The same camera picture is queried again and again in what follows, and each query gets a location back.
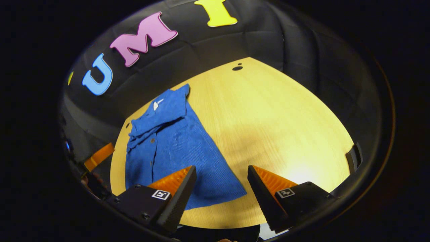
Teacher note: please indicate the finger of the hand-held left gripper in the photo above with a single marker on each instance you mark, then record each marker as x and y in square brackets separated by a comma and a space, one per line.
[99, 156]

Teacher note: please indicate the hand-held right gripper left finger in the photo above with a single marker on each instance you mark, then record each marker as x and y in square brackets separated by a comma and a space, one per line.
[178, 201]

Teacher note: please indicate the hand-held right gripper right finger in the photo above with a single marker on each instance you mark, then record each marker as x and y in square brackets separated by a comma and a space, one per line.
[262, 198]

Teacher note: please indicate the blue button-up shirt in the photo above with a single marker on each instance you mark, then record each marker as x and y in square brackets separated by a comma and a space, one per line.
[174, 141]

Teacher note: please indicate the dark curved bar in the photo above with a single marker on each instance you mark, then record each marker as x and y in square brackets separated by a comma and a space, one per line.
[354, 158]

